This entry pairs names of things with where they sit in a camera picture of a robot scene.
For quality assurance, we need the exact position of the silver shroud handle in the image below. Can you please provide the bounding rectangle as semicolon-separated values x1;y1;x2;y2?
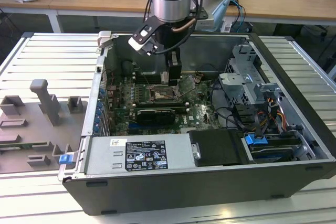
191;142;202;160

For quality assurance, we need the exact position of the blue plastic clip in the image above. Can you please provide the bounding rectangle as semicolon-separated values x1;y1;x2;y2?
59;154;72;166

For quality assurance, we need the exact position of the gray parts rack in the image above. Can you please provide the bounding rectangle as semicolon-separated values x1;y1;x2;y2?
0;79;89;175

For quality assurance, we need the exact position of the silver power supply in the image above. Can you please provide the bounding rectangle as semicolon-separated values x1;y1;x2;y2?
83;133;197;175

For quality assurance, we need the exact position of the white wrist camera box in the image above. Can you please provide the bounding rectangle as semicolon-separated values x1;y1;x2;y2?
128;16;161;57

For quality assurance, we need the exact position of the coloured wire bundle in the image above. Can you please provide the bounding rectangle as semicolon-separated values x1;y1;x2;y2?
256;97;286;131

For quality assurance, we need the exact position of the metal socket cover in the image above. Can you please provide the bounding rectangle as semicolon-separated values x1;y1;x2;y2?
180;75;197;97

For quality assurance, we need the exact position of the black plastic shroud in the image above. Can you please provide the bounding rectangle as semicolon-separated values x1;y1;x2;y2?
188;129;249;168

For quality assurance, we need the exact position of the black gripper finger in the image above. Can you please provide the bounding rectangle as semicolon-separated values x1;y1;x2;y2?
167;50;183;88

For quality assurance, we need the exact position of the black RAM slot bank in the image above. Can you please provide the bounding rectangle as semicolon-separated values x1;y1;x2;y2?
134;100;190;110
133;71;183;84

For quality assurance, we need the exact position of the silver drive cage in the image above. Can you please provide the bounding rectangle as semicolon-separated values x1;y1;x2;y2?
217;44;266;107

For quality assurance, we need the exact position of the black cable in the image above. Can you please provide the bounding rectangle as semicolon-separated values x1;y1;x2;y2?
211;78;262;141

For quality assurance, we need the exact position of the green motherboard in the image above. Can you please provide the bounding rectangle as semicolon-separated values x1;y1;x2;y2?
104;69;233;135

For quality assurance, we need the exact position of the hard disk in blue carrier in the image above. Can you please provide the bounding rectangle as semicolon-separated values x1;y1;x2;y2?
243;134;302;164

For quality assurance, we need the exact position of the CPU socket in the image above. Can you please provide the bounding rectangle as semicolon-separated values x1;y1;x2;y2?
148;83;183;103

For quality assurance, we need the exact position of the blue cable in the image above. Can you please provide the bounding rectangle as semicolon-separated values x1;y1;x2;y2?
227;0;247;34

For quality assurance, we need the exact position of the metal locking lever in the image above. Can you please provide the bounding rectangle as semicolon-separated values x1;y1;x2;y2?
132;62;152;89

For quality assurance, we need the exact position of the gray case latch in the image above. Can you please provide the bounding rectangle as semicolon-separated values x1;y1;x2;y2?
97;30;114;49

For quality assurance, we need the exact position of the black graphics card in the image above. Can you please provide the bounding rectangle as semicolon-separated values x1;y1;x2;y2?
136;108;176;126

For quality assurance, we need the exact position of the black open PC case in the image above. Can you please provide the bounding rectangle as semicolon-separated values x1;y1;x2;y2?
58;30;336;216

